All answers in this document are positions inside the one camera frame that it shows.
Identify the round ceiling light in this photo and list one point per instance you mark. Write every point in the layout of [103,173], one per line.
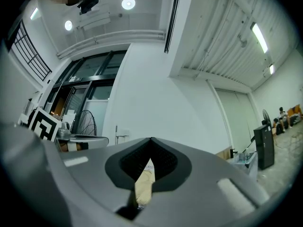
[68,25]
[128,3]

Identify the small clear bottle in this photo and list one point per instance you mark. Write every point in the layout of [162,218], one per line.
[247,156]

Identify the black ceiling track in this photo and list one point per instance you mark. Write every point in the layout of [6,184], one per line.
[173,18]

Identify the black head-mounted camera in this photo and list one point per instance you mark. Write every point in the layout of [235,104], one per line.
[89,2]

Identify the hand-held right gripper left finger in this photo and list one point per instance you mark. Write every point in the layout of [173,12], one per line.
[78,185]

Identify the rectangular ceiling light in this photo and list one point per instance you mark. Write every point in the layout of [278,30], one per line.
[271,69]
[259,38]
[34,13]

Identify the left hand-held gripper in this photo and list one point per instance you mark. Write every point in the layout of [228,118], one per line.
[43,125]

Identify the white ceiling air vent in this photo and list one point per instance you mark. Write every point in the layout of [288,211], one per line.
[94,21]

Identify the black window grille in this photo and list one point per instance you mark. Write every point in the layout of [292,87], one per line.
[28,51]

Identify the black-framed glass doors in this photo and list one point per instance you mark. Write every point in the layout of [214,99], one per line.
[94,79]

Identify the tall black cabinet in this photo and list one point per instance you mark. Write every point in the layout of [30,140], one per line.
[264,148]

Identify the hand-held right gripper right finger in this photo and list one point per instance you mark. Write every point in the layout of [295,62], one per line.
[208,188]

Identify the beige cloth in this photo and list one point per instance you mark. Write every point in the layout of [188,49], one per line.
[145,185]

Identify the black standing fan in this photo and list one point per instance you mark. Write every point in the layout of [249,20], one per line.
[266,117]

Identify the black faucet-shaped fixture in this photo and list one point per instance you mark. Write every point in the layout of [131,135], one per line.
[233,153]

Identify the plastic-wrapped box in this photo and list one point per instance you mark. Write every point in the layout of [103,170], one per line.
[248,167]

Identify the brown cardboard sheet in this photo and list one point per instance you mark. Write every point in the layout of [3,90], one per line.
[223,154]

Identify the yellow sofa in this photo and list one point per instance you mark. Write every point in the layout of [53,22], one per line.
[296,117]

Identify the white ceiling pipes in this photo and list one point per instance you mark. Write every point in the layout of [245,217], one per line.
[113,38]

